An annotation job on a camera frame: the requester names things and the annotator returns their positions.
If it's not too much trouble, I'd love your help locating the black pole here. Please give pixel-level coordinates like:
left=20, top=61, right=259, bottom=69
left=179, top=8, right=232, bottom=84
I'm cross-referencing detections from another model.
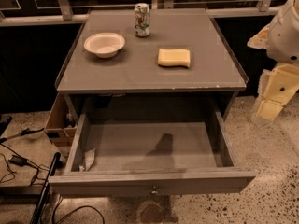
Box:
left=30, top=152, right=61, bottom=224

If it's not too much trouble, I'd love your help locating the yellow sponge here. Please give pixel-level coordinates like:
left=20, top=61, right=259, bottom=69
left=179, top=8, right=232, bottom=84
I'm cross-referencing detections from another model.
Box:
left=158, top=49, right=191, bottom=68

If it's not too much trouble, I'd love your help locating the black cable on floor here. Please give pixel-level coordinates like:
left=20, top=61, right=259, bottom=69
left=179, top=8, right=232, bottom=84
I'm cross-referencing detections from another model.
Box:
left=0, top=143, right=50, bottom=187

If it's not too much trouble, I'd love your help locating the cardboard box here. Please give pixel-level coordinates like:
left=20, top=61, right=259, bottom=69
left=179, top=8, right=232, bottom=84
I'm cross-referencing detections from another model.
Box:
left=45, top=94, right=77, bottom=147

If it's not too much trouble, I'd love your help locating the crumpled white paper scrap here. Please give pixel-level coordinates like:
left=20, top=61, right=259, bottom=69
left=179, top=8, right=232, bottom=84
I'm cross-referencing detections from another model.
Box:
left=79, top=149, right=95, bottom=172

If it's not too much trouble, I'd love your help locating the green white soda can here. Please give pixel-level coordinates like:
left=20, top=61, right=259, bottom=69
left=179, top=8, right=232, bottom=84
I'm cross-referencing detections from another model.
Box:
left=134, top=3, right=150, bottom=37

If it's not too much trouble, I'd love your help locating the metal railing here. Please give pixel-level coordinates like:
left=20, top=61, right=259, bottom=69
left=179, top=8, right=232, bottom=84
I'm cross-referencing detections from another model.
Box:
left=0, top=0, right=299, bottom=28

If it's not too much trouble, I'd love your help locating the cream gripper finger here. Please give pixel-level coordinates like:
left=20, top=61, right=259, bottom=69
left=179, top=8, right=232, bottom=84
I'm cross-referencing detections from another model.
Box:
left=256, top=63, right=299, bottom=120
left=247, top=25, right=269, bottom=49

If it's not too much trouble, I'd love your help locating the grey cabinet with top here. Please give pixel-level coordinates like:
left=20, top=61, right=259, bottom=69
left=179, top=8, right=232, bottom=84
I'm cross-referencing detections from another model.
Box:
left=54, top=8, right=249, bottom=123

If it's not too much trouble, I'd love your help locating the open grey top drawer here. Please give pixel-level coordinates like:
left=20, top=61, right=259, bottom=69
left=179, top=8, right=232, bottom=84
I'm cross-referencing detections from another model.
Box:
left=50, top=112, right=255, bottom=197

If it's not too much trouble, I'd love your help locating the metal drawer knob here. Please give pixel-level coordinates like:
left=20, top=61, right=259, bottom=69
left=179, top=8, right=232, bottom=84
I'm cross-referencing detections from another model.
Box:
left=150, top=186, right=159, bottom=196

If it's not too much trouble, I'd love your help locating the black power adapter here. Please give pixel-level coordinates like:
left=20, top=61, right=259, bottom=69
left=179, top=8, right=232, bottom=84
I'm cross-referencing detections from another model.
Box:
left=8, top=155, right=27, bottom=167

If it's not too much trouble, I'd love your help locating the white bowl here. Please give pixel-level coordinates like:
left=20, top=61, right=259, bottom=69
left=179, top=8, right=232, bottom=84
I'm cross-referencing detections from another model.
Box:
left=84, top=33, right=125, bottom=59

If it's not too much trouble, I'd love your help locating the black tool on floor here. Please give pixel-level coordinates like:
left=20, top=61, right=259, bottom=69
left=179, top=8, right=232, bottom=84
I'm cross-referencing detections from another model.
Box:
left=0, top=128, right=44, bottom=143

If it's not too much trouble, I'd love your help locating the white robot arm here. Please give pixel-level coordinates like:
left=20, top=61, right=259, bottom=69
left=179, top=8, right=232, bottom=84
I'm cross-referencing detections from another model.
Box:
left=247, top=0, right=299, bottom=120

